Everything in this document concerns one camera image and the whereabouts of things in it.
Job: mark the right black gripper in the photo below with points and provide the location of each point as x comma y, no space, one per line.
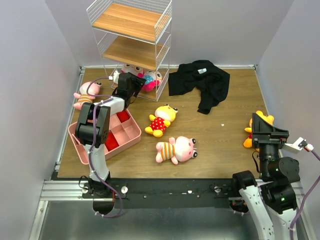
270,136

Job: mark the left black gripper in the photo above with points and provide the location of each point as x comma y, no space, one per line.
138,82

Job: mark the white panda plush blue dress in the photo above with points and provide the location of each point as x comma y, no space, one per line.
135,70

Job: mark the white panda plush yellow glasses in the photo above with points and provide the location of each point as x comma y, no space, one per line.
152,79

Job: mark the pink frog plush striped shirt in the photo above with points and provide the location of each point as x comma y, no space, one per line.
180,149

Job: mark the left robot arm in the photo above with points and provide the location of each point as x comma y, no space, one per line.
93,123

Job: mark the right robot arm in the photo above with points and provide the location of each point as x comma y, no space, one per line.
273,205

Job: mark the orange plush red dotted dress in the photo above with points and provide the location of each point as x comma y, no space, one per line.
250,135

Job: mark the red item in tray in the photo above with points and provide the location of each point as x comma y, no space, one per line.
123,116
111,142

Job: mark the yellow plush red dotted dress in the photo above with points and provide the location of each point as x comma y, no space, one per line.
162,118

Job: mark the pink divided storage tray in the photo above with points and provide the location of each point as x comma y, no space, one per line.
127,134

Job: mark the black crumpled cloth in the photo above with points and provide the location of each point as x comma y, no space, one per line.
212,82

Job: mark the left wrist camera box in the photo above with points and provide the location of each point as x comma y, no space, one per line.
114,77

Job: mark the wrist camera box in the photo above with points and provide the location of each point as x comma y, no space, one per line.
300,144
114,77

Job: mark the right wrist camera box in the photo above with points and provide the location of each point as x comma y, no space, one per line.
300,144

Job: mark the white wire shelf rack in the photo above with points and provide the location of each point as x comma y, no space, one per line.
135,32

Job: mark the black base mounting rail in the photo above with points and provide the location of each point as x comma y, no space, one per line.
162,193

